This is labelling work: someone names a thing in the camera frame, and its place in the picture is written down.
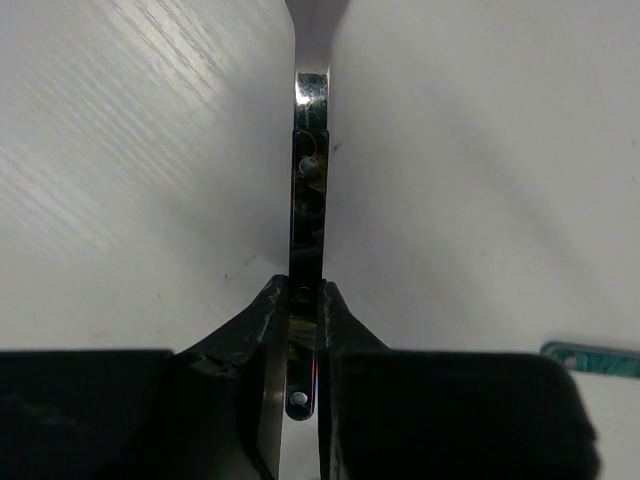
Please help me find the fork with black handle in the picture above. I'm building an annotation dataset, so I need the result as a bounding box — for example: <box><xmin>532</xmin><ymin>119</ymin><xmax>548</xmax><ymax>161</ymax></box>
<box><xmin>284</xmin><ymin>0</ymin><xmax>351</xmax><ymax>421</ymax></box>

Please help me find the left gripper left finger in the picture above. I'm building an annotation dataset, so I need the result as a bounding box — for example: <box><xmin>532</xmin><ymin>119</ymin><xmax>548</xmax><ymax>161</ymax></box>
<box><xmin>1</xmin><ymin>275</ymin><xmax>288</xmax><ymax>479</ymax></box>

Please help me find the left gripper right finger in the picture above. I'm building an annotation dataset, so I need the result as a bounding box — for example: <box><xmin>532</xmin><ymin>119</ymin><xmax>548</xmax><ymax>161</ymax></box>
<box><xmin>317</xmin><ymin>282</ymin><xmax>598</xmax><ymax>479</ymax></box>

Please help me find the knife with teal handle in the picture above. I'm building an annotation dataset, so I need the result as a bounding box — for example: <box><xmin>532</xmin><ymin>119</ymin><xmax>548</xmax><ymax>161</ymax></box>
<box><xmin>539</xmin><ymin>341</ymin><xmax>640</xmax><ymax>379</ymax></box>

